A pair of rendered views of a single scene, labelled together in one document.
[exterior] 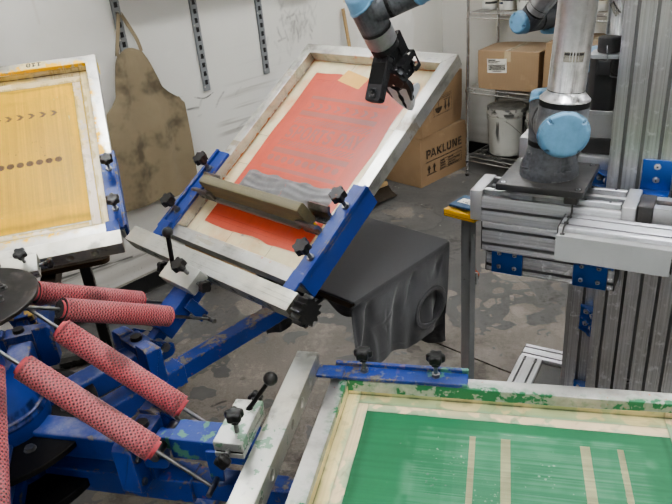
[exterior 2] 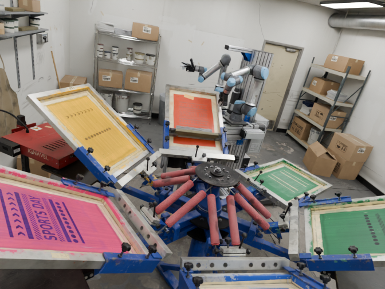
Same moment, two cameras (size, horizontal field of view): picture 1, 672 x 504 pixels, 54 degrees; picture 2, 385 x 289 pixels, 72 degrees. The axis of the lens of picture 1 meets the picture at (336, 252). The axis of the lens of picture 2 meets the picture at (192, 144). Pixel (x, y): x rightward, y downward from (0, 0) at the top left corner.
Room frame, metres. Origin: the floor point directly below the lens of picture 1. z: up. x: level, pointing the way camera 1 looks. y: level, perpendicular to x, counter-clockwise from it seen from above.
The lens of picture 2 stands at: (0.53, 2.16, 2.18)
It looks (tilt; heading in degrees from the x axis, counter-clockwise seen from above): 24 degrees down; 301
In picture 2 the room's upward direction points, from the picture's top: 11 degrees clockwise
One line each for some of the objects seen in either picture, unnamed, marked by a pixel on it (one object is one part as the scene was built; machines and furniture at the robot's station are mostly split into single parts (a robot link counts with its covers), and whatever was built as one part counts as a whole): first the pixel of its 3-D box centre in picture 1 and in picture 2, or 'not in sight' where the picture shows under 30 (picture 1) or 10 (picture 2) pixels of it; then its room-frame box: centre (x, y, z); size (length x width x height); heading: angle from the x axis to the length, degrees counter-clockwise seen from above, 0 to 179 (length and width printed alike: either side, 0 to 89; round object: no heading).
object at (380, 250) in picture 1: (351, 252); not in sight; (1.93, -0.05, 0.95); 0.48 x 0.44 x 0.01; 135
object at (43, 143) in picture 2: not in sight; (51, 142); (2.52, 1.11, 1.06); 0.61 x 0.46 x 0.12; 15
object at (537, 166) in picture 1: (549, 155); (236, 115); (1.67, -0.59, 1.31); 0.15 x 0.15 x 0.10
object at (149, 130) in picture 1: (143, 111); (5, 100); (3.66, 0.98, 1.06); 0.53 x 0.07 x 1.05; 135
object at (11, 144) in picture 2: not in sight; (8, 144); (2.64, 1.38, 1.06); 0.24 x 0.12 x 0.09; 15
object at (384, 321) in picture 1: (396, 312); not in sight; (1.80, -0.17, 0.79); 0.46 x 0.09 x 0.33; 135
